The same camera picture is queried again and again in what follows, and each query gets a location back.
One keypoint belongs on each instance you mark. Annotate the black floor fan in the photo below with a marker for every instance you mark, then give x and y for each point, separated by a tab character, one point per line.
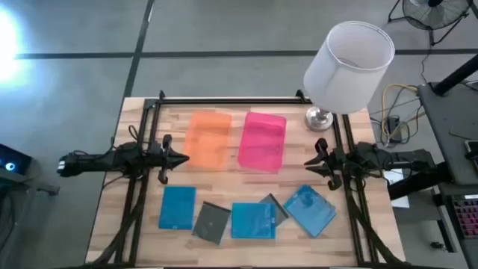
435	15

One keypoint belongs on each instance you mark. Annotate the black slanted pole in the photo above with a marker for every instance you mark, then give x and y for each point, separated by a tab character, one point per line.
457	74

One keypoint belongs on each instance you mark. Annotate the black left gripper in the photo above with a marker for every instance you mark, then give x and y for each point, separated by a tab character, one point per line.
164	160

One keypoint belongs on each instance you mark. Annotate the black metal table frame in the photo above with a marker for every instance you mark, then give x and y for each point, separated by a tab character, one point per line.
231	101

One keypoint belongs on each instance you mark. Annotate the blue plastic disc case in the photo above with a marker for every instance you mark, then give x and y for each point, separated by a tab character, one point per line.
177	207
310	211
253	221

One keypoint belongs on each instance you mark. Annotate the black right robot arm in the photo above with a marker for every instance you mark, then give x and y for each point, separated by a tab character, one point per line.
388	158

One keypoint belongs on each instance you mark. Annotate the backlit keyboard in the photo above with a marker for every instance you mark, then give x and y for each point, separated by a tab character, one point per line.
467	216

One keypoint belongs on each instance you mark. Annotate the grey side desk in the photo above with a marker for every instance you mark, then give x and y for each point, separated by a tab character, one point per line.
448	127

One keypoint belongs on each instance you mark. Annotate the white paper sheet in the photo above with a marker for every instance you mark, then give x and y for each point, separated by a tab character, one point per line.
397	179

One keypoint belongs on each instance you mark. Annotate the small black floor object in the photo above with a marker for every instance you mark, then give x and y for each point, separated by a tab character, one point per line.
437	246

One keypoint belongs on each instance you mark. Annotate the black stand beam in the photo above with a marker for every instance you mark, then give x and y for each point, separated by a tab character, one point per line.
418	183

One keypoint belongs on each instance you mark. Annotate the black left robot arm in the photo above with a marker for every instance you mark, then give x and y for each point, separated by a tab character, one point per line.
97	160

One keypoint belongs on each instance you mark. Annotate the pink translucent plastic bin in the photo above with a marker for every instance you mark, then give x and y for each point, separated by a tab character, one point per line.
262	142

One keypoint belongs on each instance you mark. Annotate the dark grey jewel case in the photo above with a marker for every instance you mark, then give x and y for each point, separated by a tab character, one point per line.
279	211
211	224

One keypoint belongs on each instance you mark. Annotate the black device with blue light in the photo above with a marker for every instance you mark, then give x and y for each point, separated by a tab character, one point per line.
13	160

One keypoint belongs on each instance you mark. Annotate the black power adapter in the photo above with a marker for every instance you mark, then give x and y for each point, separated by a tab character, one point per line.
394	129

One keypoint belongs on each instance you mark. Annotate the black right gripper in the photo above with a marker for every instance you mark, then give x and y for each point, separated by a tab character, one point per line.
334	162

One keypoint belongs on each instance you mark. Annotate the orange translucent plastic bin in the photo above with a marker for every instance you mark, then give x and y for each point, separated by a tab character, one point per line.
207	140

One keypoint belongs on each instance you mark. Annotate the silver lamp base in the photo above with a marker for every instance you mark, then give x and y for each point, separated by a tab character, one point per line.
318	120

